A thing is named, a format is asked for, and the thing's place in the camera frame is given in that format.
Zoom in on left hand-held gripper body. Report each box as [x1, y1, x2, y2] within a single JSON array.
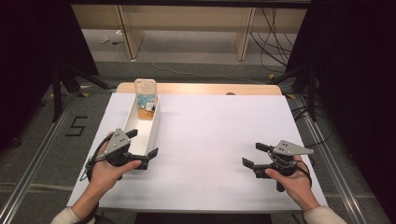
[[104, 128, 150, 171]]

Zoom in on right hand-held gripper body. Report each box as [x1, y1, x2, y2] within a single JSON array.
[[253, 139, 315, 193]]

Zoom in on white plastic bin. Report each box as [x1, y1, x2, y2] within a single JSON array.
[[122, 92, 162, 157]]

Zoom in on person's left hand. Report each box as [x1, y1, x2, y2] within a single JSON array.
[[88, 132, 143, 191]]

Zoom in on person's right hand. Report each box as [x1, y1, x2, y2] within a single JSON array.
[[264, 155, 316, 208]]

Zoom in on white table cover sheet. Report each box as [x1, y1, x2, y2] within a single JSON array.
[[66, 92, 329, 213]]

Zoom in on black metal stand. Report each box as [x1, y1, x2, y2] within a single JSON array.
[[267, 66, 319, 123], [50, 63, 118, 123]]

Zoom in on dark curtain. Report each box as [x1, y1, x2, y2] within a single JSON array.
[[284, 0, 396, 217], [0, 0, 101, 152]]

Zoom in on beige wooden shelf unit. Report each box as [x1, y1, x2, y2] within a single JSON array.
[[70, 4, 308, 62]]

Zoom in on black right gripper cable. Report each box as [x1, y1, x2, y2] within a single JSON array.
[[295, 154, 316, 189]]

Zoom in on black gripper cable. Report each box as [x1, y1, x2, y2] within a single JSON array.
[[79, 136, 110, 182], [295, 154, 316, 189]]

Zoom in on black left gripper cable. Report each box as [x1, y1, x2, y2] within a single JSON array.
[[79, 136, 110, 182]]

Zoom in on black floor cables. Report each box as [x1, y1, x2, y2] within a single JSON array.
[[291, 105, 332, 148]]

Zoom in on aluminium floor rail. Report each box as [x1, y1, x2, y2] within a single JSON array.
[[0, 92, 79, 224], [294, 94, 372, 224]]

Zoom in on white floor cable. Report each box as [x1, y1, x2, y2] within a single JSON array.
[[138, 43, 266, 86]]

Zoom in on black hanging cables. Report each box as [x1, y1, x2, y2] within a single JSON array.
[[249, 7, 301, 75]]

